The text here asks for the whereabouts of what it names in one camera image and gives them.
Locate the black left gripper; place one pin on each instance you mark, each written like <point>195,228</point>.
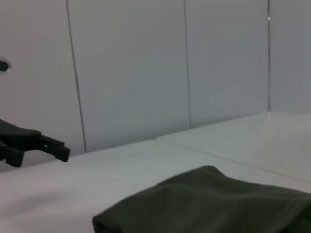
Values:
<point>17,137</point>

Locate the dark green shirt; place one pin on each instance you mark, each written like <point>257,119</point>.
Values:
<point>206,206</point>

